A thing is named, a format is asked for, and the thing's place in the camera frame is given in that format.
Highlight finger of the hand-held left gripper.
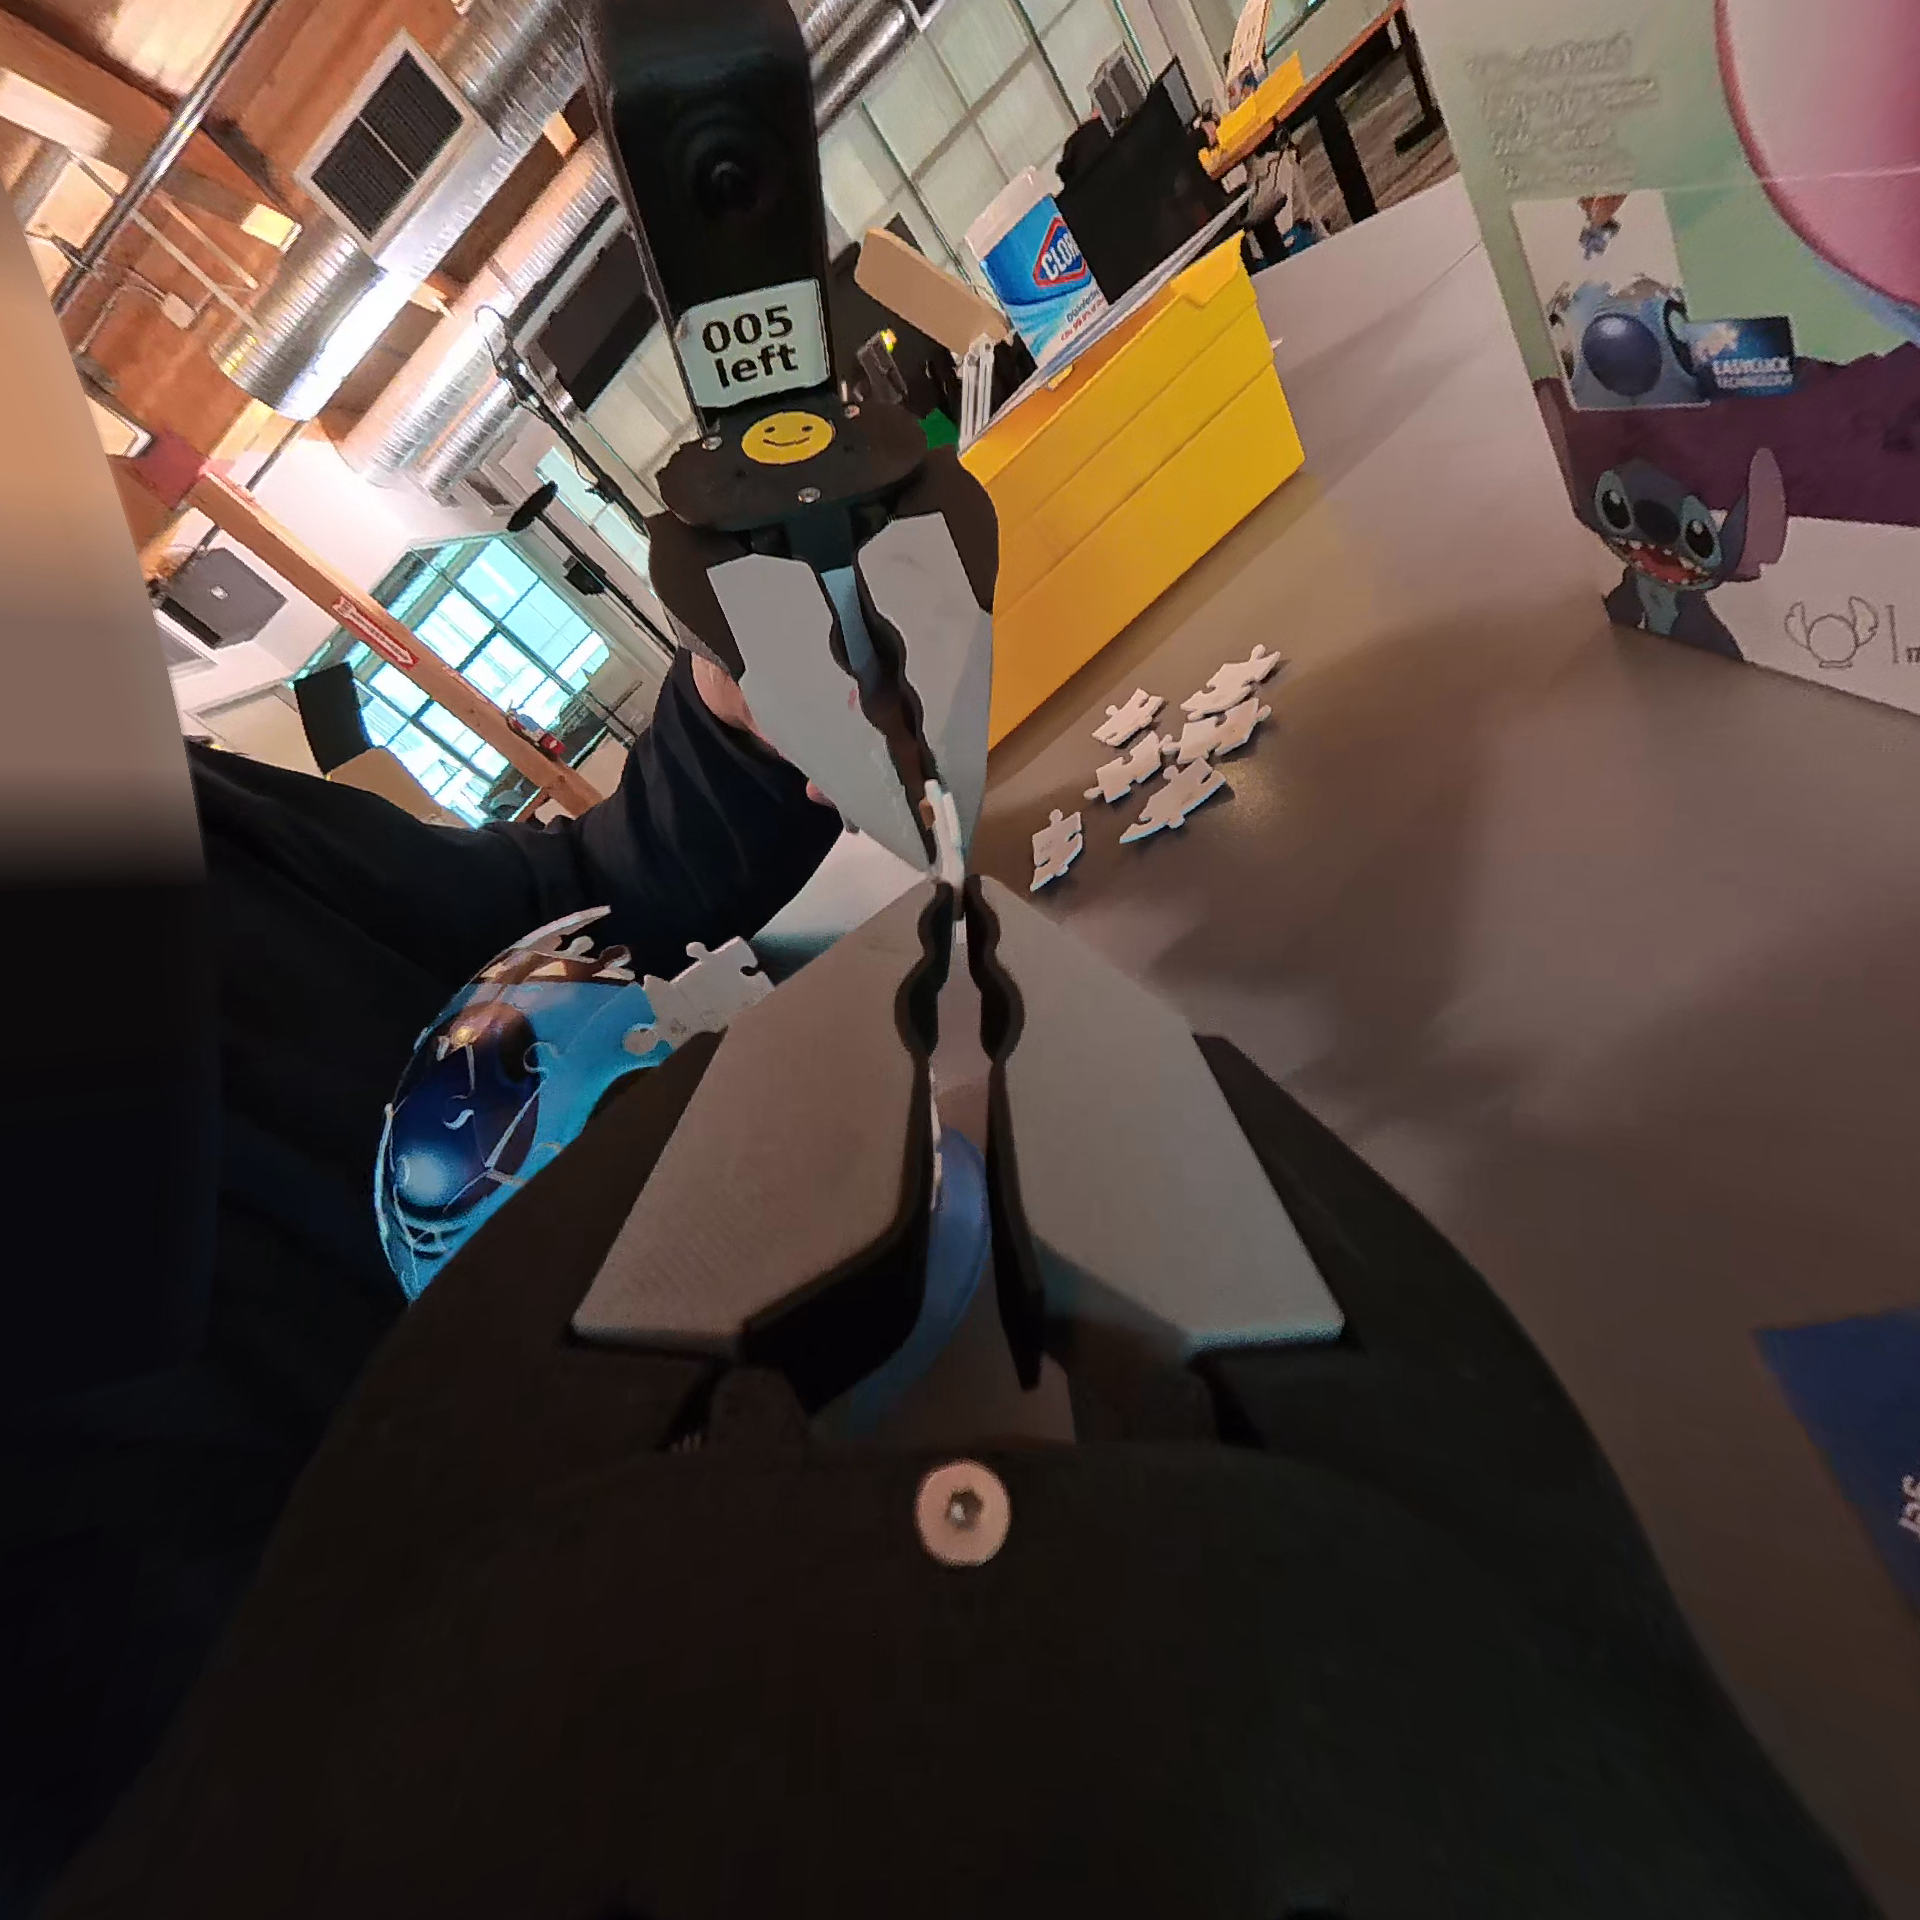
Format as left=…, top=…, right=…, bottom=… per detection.
left=704, top=554, right=935, bottom=872
left=858, top=515, right=997, bottom=869

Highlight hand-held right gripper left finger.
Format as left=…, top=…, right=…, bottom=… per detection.
left=570, top=875, right=953, bottom=1411

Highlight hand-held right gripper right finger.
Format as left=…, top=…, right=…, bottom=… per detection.
left=965, top=881, right=1348, bottom=1392

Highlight white puzzle pieces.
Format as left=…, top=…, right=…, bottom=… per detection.
left=1025, top=643, right=1287, bottom=897

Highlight person's left forearm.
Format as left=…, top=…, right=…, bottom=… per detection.
left=185, top=643, right=846, bottom=979

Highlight blue plastic ball stand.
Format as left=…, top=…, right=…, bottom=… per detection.
left=831, top=1123, right=996, bottom=1428

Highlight colourful cardboard puzzle box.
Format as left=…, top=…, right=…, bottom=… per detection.
left=1402, top=0, right=1920, bottom=707

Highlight black monitor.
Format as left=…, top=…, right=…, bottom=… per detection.
left=532, top=223, right=666, bottom=417

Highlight stacked yellow plastic bins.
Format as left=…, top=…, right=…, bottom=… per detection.
left=955, top=269, right=1307, bottom=752

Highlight tan board white stand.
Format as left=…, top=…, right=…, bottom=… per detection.
left=851, top=223, right=1009, bottom=438

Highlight glass window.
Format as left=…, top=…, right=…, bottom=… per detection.
left=351, top=540, right=619, bottom=822

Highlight white blue wipes canister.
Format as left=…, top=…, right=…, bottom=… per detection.
left=962, top=168, right=1110, bottom=365

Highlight blue white booklet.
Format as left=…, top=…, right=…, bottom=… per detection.
left=1033, top=193, right=1254, bottom=395

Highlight black square flag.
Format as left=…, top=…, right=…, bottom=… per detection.
left=291, top=660, right=371, bottom=778

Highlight black loudspeaker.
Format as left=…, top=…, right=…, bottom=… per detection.
left=154, top=543, right=289, bottom=650

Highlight background desk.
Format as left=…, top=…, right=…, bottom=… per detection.
left=1200, top=0, right=1445, bottom=259

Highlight white instruction leaflet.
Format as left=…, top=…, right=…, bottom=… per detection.
left=1753, top=1315, right=1920, bottom=1640

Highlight silver ventilation duct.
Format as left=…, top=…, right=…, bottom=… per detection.
left=366, top=193, right=636, bottom=508
left=209, top=0, right=605, bottom=425

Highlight slanted wooden post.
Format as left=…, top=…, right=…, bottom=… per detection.
left=191, top=471, right=605, bottom=822

